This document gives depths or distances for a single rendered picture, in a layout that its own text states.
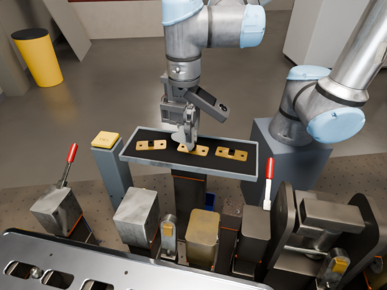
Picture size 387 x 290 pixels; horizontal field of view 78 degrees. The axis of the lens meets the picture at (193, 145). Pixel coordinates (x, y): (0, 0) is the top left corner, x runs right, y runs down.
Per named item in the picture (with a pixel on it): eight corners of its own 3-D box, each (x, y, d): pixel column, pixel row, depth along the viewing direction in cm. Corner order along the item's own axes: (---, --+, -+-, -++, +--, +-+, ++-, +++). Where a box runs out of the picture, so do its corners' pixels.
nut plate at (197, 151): (176, 151, 66) (176, 147, 65) (181, 142, 69) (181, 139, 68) (205, 156, 64) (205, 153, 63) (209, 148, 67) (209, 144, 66)
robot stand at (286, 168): (239, 186, 115) (253, 118, 89) (279, 182, 117) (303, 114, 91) (253, 223, 100) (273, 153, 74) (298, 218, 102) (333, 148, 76)
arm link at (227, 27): (255, -4, 50) (203, -3, 50) (271, 8, 42) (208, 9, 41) (249, 36, 55) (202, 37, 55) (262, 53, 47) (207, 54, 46)
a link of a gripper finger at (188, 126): (188, 134, 63) (188, 105, 58) (194, 136, 63) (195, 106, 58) (182, 145, 59) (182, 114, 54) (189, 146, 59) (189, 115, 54)
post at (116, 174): (119, 228, 98) (88, 149, 69) (126, 213, 104) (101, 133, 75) (136, 232, 97) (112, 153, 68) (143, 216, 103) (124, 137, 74)
